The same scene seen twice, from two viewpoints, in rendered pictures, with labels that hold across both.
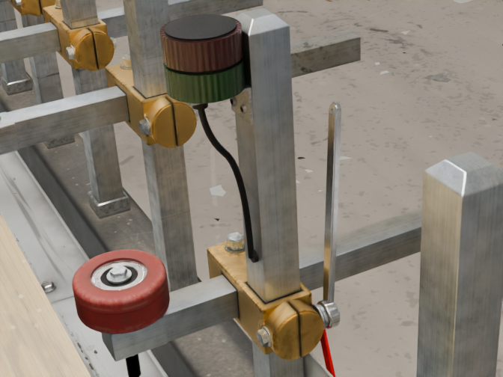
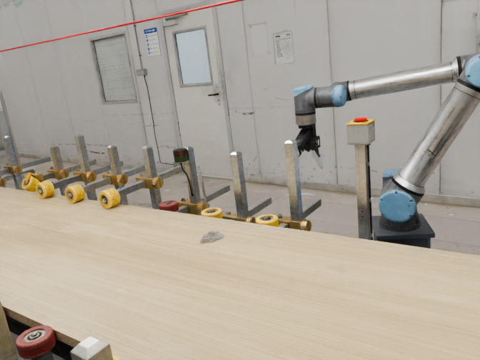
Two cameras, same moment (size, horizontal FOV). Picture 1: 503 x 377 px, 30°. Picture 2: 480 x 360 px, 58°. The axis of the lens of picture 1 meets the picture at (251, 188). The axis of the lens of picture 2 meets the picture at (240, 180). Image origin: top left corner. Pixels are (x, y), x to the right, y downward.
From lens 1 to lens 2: 1.23 m
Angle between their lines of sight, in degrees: 29
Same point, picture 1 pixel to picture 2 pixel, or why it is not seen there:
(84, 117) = (138, 186)
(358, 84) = not seen: hidden behind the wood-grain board
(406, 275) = not seen: hidden behind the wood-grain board
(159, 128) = (157, 183)
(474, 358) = (242, 182)
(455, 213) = (236, 158)
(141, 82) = (150, 175)
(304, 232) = not seen: hidden behind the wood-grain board
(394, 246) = (212, 196)
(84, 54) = (121, 180)
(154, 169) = (154, 195)
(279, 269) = (197, 196)
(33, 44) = (105, 181)
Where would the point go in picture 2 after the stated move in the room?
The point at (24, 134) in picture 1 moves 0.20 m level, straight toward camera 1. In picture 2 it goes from (127, 191) to (151, 197)
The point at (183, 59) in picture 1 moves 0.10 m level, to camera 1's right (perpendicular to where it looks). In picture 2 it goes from (179, 153) to (201, 149)
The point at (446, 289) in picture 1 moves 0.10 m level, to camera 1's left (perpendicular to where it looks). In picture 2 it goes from (236, 171) to (214, 176)
